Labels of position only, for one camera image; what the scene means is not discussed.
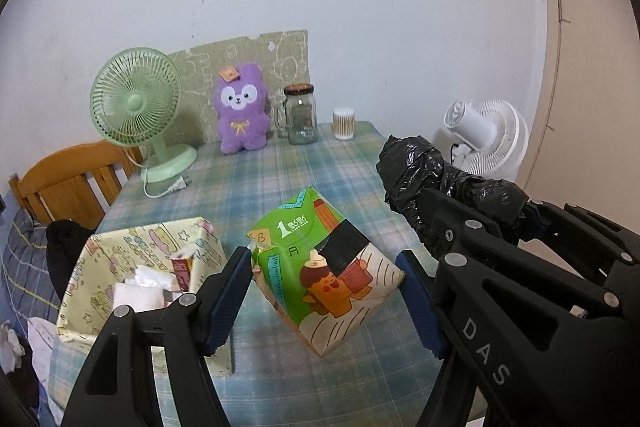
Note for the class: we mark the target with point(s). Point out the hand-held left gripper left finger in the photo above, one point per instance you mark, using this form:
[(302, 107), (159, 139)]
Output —
[(225, 302)]

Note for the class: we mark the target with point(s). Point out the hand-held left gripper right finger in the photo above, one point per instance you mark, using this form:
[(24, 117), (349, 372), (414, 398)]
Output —
[(422, 312)]

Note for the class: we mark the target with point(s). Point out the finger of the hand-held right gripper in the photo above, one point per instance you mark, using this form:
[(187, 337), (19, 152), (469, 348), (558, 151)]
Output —
[(442, 219), (534, 222)]

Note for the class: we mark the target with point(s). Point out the black plastic bag bundle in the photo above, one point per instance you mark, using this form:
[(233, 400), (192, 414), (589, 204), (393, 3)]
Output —
[(415, 162)]

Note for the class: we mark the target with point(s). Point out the cartoon print fabric storage box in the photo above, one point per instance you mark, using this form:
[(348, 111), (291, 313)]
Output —
[(150, 237)]

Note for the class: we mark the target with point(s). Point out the large cartoon print tissue pack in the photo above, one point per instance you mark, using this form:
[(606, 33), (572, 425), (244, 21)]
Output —
[(320, 267)]

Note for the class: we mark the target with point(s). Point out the white clip fan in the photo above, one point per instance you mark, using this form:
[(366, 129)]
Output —
[(492, 132)]

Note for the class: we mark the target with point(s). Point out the cotton swab container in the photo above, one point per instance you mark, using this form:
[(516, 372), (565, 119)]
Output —
[(344, 127)]

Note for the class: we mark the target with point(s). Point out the plaid tablecloth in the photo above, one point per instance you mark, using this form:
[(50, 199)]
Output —
[(310, 167)]

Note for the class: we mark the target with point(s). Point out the beige door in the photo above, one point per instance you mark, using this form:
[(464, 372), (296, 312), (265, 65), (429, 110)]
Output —
[(575, 57)]

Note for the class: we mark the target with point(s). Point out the black garment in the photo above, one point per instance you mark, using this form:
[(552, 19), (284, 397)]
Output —
[(62, 247)]

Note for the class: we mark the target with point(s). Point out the purple plush toy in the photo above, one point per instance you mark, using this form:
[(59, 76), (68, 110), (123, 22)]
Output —
[(242, 127)]

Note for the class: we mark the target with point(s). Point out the blue plaid blanket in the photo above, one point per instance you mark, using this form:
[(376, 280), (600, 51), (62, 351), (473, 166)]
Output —
[(25, 267)]

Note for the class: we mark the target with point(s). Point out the wooden chair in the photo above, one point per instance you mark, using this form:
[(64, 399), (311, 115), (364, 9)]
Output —
[(60, 167)]

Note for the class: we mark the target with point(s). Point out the crumpled white tissue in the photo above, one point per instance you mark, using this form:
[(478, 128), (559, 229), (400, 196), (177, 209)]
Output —
[(10, 347)]

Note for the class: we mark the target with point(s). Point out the green desk fan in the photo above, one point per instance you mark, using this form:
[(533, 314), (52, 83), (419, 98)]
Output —
[(132, 102)]

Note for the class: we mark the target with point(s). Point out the patterned cardboard panel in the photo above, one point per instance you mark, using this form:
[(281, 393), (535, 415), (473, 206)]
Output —
[(260, 52)]

